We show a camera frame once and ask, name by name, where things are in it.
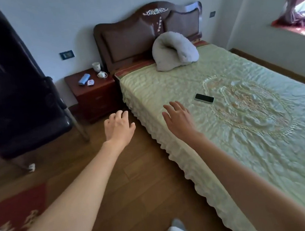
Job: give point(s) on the small dark wall switch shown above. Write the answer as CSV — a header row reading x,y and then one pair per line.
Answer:
x,y
212,14

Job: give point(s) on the person's right forearm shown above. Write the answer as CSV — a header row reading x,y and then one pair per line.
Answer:
x,y
248,185

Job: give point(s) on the red-brown wooden nightstand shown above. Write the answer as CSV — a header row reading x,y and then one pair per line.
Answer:
x,y
95,98

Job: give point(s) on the person's left thumb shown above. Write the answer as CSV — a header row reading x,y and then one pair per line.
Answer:
x,y
132,127

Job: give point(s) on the person's right hand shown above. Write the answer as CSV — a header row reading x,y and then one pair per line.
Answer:
x,y
180,123

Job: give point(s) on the small white packet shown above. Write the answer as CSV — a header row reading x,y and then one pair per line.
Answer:
x,y
90,83

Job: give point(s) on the black chair with metal legs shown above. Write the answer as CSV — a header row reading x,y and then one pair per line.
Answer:
x,y
41,124

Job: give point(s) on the person's left hand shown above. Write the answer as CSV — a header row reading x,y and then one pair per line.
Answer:
x,y
118,129

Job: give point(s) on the dark wooden bed headboard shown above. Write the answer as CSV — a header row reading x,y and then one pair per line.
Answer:
x,y
137,33

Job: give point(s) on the light blue case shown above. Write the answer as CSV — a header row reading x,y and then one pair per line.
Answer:
x,y
84,79

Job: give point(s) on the red window sill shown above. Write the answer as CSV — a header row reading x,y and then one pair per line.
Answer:
x,y
296,27

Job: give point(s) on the black smartphone with light case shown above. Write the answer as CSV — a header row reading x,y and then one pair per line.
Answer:
x,y
204,98

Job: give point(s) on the pale green quilted bedspread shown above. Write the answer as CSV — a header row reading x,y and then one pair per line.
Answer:
x,y
238,126

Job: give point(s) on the person's right thumb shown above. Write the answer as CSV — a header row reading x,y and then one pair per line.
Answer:
x,y
167,118

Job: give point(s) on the dark wall switch plate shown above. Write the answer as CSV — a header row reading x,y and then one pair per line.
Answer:
x,y
67,55

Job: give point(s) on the person's left forearm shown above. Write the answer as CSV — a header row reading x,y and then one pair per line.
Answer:
x,y
69,205

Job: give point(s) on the white folded pillow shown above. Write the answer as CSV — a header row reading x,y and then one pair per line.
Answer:
x,y
174,51

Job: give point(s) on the white cup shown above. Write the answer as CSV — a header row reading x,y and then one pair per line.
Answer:
x,y
96,66

